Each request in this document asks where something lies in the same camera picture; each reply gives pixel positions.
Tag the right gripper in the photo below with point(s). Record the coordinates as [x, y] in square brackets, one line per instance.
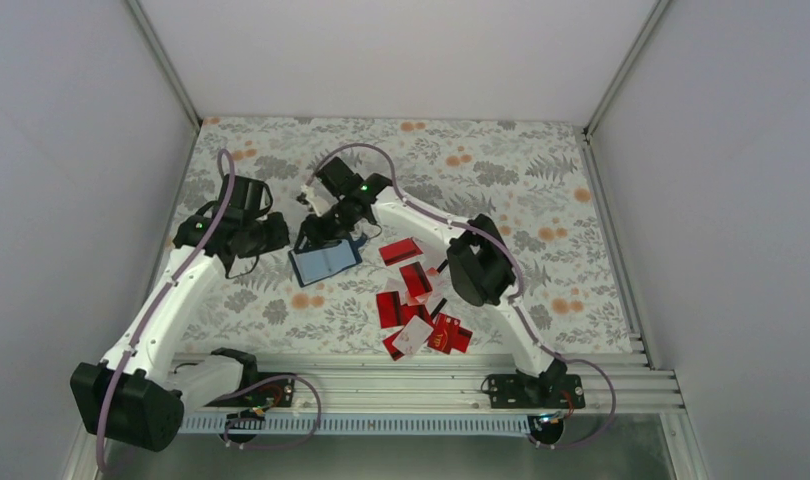
[320, 236]

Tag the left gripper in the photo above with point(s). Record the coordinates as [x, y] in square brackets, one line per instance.
[278, 234]

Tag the blue card holder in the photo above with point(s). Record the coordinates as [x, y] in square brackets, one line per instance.
[311, 267]

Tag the white floral card front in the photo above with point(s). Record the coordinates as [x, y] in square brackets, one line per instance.
[413, 335]

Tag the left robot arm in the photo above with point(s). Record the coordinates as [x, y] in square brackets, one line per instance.
[133, 395]

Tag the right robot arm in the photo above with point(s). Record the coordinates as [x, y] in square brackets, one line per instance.
[482, 270]

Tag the red card black stripe top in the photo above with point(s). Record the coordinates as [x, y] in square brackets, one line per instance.
[399, 251]

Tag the red card black stripe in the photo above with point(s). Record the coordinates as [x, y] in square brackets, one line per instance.
[416, 280]
[399, 251]
[389, 309]

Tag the red card black stripe left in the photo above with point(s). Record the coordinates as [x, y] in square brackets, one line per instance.
[389, 309]

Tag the red card black stripe middle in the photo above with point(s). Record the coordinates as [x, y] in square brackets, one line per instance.
[416, 280]

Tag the white card black stripe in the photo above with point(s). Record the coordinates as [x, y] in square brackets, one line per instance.
[436, 270]

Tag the red card gold ribbon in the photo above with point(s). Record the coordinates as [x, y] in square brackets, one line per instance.
[448, 335]

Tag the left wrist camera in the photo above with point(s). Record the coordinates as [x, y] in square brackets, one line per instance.
[249, 199]

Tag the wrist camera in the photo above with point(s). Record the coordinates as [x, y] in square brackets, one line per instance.
[338, 178]
[249, 199]

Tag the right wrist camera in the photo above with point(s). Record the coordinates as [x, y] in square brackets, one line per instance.
[338, 178]

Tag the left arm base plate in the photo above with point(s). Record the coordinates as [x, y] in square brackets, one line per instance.
[278, 393]

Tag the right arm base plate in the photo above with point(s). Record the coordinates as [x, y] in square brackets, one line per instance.
[518, 391]

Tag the aluminium rail frame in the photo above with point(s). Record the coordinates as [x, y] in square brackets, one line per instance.
[454, 384]

